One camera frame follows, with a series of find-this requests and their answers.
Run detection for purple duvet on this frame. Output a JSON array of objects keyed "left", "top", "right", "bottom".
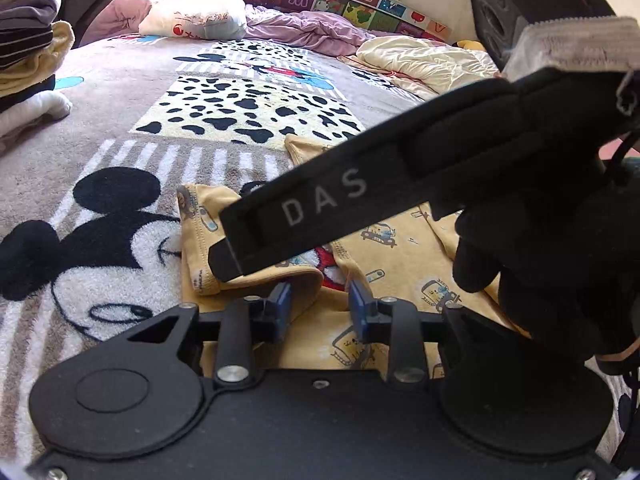
[{"left": 242, "top": 5, "right": 396, "bottom": 58}]

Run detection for person's right hand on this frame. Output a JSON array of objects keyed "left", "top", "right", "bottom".
[{"left": 452, "top": 132, "right": 640, "bottom": 376}]

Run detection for stack of folded clothes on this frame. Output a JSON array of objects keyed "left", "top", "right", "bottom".
[{"left": 0, "top": 0, "right": 76, "bottom": 143}]

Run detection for yellow printed pants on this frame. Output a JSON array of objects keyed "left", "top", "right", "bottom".
[{"left": 177, "top": 134, "right": 531, "bottom": 381}]

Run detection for cream duvet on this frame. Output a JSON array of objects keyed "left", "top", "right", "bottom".
[{"left": 337, "top": 35, "right": 501, "bottom": 101}]

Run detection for white plastic bag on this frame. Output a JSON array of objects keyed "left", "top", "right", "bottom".
[{"left": 139, "top": 0, "right": 248, "bottom": 41}]

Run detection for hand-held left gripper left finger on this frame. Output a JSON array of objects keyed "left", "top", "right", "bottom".
[{"left": 127, "top": 280, "right": 293, "bottom": 390}]

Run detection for cartoon printed blanket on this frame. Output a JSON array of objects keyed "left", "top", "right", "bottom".
[{"left": 0, "top": 35, "right": 640, "bottom": 461}]

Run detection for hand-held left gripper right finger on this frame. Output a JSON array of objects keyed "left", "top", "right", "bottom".
[{"left": 348, "top": 280, "right": 501, "bottom": 390}]

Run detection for pink quilt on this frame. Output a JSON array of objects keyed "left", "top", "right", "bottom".
[{"left": 80, "top": 0, "right": 161, "bottom": 48}]

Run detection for dark desk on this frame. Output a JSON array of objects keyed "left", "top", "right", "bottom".
[{"left": 52, "top": 0, "right": 116, "bottom": 48}]

